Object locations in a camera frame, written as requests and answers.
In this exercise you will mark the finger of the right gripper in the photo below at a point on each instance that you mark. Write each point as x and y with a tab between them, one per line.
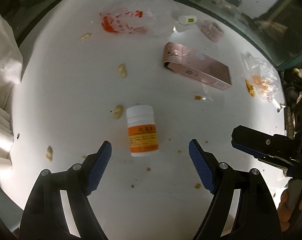
271	149

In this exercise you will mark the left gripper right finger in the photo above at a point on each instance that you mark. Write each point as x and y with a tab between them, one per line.
256	216

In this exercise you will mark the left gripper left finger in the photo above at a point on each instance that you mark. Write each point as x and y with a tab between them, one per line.
44	217

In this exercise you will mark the white orange pill bottle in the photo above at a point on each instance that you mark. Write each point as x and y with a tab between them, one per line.
142	134

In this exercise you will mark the black trash bin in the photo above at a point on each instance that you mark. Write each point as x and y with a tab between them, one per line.
291	80

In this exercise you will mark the peanut shell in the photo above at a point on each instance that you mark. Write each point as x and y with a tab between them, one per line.
118	111
49	154
85	36
122	70

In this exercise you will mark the orange peel piece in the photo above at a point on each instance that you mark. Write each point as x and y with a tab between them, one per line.
250	88

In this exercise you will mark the clear bag orange peels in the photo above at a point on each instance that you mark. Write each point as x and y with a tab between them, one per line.
262	76

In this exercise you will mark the pink cardboard box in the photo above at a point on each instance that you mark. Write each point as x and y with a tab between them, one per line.
195	65

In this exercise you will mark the white bed linen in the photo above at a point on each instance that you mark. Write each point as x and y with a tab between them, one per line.
11	63

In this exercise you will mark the small white green bottle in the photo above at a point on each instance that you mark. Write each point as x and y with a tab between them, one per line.
187	20

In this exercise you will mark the white red plastic bag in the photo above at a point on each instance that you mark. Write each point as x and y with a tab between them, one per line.
147	17

